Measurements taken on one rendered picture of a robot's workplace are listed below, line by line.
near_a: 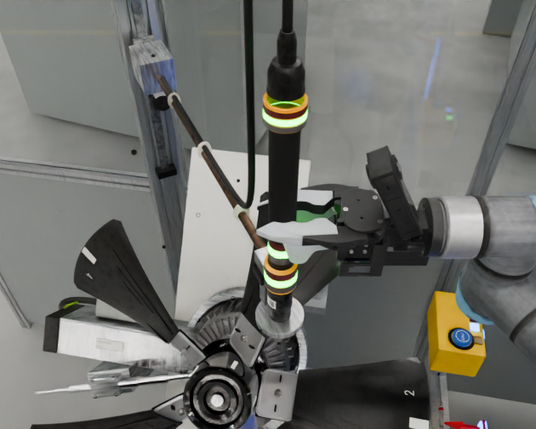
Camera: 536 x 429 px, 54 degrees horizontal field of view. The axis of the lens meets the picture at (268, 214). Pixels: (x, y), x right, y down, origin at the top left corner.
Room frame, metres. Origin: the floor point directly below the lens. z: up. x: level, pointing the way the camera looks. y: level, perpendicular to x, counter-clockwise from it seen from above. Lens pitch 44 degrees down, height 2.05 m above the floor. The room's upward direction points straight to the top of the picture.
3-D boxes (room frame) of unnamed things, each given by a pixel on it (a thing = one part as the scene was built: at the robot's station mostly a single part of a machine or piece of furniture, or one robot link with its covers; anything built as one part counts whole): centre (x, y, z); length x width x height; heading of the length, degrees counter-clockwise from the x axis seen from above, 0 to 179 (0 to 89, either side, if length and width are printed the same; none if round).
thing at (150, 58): (1.01, 0.24, 1.51); 0.10 x 0.07 x 0.08; 25
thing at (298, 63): (0.44, -0.02, 1.62); 0.04 x 0.04 x 0.46
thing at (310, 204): (0.47, -0.03, 1.60); 0.09 x 0.03 x 0.06; 81
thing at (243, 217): (0.72, 0.11, 1.50); 0.54 x 0.01 x 0.01; 25
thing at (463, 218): (0.44, -0.22, 1.60); 0.08 x 0.05 x 0.08; 0
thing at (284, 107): (0.44, -0.02, 1.77); 0.04 x 0.04 x 0.03
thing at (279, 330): (0.45, -0.01, 1.46); 0.09 x 0.07 x 0.10; 25
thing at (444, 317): (0.66, -0.43, 1.02); 0.16 x 0.10 x 0.11; 170
